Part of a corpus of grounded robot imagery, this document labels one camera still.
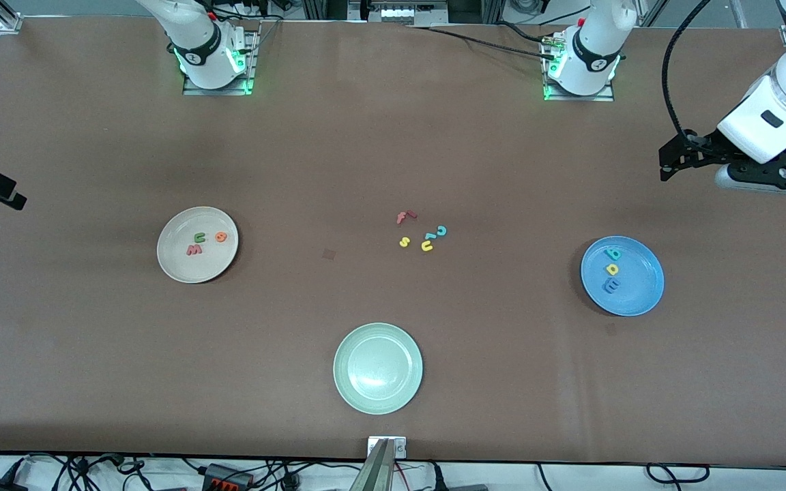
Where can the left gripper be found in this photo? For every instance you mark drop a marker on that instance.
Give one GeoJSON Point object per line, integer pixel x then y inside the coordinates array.
{"type": "Point", "coordinates": [702, 149]}

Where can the teal letter b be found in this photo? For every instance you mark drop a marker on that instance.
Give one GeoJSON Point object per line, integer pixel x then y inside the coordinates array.
{"type": "Point", "coordinates": [613, 254]}

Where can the yellow foam letter a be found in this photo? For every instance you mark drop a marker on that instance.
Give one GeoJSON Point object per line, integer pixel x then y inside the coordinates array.
{"type": "Point", "coordinates": [612, 269]}

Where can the blue foam letter m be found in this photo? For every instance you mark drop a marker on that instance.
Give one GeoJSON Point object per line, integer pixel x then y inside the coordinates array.
{"type": "Point", "coordinates": [610, 286]}

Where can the pink foam letter w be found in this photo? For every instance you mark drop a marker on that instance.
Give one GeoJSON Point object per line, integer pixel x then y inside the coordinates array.
{"type": "Point", "coordinates": [194, 249]}

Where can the orange foam letter e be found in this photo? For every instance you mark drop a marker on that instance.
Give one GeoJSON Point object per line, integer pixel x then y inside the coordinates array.
{"type": "Point", "coordinates": [220, 236]}

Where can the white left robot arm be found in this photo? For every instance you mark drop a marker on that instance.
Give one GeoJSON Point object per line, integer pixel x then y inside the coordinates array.
{"type": "Point", "coordinates": [594, 48]}

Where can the blue plate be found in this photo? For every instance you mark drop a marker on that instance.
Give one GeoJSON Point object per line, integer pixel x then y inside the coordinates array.
{"type": "Point", "coordinates": [638, 279]}

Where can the beige brown plate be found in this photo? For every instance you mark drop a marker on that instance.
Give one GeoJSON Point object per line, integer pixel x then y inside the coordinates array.
{"type": "Point", "coordinates": [197, 262]}

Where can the red foam letter f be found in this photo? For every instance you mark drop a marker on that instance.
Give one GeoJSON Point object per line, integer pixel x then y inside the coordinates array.
{"type": "Point", "coordinates": [402, 218]}

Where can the silver electronics box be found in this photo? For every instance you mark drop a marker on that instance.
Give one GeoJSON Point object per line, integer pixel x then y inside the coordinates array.
{"type": "Point", "coordinates": [400, 12]}

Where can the black orange power strip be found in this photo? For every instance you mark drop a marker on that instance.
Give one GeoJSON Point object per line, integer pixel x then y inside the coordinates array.
{"type": "Point", "coordinates": [226, 476]}

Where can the pale green plate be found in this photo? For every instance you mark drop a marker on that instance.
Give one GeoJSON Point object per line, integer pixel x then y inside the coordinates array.
{"type": "Point", "coordinates": [378, 368]}

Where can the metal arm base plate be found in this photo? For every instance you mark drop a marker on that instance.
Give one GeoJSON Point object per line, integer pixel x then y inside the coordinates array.
{"type": "Point", "coordinates": [580, 97]}
{"type": "Point", "coordinates": [219, 87]}

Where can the aluminium frame post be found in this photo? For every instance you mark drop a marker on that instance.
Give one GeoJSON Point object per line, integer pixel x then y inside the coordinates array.
{"type": "Point", "coordinates": [5, 20]}

